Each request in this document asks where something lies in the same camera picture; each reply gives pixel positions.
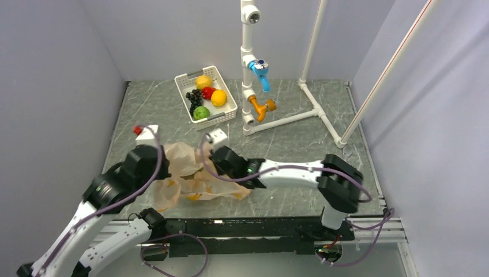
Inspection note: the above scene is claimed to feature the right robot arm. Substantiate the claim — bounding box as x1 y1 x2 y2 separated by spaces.
209 146 371 239

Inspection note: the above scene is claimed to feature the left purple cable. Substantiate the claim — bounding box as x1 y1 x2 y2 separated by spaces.
38 125 165 277

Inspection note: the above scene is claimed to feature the purple cable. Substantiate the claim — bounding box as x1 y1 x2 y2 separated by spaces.
38 125 165 277
198 133 373 203

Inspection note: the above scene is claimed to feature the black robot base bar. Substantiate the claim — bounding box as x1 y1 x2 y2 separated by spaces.
147 216 355 257

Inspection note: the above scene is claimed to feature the red fake pepper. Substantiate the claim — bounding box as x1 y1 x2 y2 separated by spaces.
201 87 216 100

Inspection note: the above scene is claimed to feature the green fake fruit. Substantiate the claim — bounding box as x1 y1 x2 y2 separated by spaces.
193 106 210 121

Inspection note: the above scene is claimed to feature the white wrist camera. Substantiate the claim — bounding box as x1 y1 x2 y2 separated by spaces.
133 125 159 147
205 128 229 150

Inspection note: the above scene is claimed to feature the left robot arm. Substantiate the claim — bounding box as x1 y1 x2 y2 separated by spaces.
16 145 170 276

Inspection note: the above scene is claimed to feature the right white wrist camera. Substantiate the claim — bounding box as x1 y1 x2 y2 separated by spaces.
205 128 229 150

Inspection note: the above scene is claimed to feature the white pvc pipe frame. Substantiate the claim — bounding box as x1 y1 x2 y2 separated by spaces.
240 1 347 149

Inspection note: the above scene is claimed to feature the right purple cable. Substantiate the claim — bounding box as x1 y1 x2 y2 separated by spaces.
198 133 373 203

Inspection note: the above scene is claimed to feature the dark fake grape bunch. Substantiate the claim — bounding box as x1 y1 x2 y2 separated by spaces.
186 89 203 116

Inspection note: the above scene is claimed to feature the orange translucent plastic bag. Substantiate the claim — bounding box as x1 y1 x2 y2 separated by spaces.
151 142 251 212

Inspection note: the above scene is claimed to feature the silver wrench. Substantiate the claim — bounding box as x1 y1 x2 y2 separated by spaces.
343 145 353 158

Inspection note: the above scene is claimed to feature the white diagonal pole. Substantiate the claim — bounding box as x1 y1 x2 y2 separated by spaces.
337 0 438 147

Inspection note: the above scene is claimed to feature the yellow fake lemon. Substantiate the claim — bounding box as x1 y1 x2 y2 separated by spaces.
194 75 213 90

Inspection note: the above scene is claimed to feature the orange plastic faucet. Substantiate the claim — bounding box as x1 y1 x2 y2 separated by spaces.
248 95 276 123

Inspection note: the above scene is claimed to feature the orange fake orange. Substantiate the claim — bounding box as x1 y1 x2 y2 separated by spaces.
210 89 227 107

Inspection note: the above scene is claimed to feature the blue plastic faucet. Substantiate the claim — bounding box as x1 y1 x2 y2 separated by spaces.
248 59 270 93

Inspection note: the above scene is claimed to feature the white plastic basket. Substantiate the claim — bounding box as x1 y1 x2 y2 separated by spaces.
174 66 238 130

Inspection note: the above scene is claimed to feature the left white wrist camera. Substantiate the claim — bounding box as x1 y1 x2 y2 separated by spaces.
133 125 159 147

